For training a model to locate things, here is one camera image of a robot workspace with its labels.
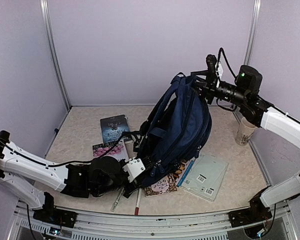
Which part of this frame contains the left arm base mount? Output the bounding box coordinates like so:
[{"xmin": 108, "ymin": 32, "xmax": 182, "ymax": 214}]
[{"xmin": 33, "ymin": 192, "xmax": 78, "ymax": 228}]

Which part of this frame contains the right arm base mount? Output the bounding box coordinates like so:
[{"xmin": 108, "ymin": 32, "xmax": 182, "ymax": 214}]
[{"xmin": 228, "ymin": 195, "xmax": 272, "ymax": 228}]

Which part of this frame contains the navy blue student backpack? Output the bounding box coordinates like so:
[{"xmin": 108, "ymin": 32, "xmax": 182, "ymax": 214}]
[{"xmin": 135, "ymin": 72, "xmax": 212, "ymax": 188}]

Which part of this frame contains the pale green book with barcode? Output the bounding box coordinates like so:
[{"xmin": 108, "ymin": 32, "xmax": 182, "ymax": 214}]
[{"xmin": 180, "ymin": 154, "xmax": 228, "ymax": 202}]

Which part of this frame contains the blue white booklet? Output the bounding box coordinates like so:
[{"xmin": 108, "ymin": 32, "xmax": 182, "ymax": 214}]
[{"xmin": 173, "ymin": 158, "xmax": 196, "ymax": 187}]

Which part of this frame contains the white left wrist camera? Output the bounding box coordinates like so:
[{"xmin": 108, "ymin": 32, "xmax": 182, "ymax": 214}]
[{"xmin": 120, "ymin": 157, "xmax": 154, "ymax": 183}]

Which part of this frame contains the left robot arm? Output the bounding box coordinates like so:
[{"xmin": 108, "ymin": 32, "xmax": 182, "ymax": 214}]
[{"xmin": 0, "ymin": 130, "xmax": 146, "ymax": 223}]

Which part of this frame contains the aluminium front rail frame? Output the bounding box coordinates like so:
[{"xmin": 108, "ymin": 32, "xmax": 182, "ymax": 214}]
[{"xmin": 4, "ymin": 201, "xmax": 300, "ymax": 240}]

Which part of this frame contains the illustrated taming shrew book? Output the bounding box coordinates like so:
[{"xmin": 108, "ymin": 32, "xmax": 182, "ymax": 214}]
[{"xmin": 143, "ymin": 160, "xmax": 190, "ymax": 197}]

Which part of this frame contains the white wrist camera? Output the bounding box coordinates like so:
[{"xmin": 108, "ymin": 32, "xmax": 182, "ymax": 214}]
[
  {"xmin": 206, "ymin": 54, "xmax": 224, "ymax": 81},
  {"xmin": 120, "ymin": 157, "xmax": 154, "ymax": 183}
]

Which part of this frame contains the floral ceramic mug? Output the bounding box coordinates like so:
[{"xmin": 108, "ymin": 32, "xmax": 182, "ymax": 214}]
[{"xmin": 235, "ymin": 117, "xmax": 257, "ymax": 146}]

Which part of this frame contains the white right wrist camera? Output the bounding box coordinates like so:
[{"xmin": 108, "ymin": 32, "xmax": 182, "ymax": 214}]
[{"xmin": 206, "ymin": 54, "xmax": 224, "ymax": 81}]

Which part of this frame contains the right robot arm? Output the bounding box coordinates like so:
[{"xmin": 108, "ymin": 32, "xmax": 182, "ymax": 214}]
[{"xmin": 191, "ymin": 65, "xmax": 300, "ymax": 222}]

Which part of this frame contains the dark fantasy cover book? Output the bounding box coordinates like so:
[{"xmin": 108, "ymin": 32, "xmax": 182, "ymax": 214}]
[{"xmin": 100, "ymin": 114, "xmax": 130, "ymax": 143}]

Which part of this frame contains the white Designer Fate book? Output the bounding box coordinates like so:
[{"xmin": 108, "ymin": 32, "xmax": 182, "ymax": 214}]
[{"xmin": 92, "ymin": 140, "xmax": 129, "ymax": 161}]

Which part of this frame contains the red white marker pen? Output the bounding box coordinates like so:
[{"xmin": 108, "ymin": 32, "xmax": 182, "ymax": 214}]
[{"xmin": 134, "ymin": 188, "xmax": 142, "ymax": 216}]

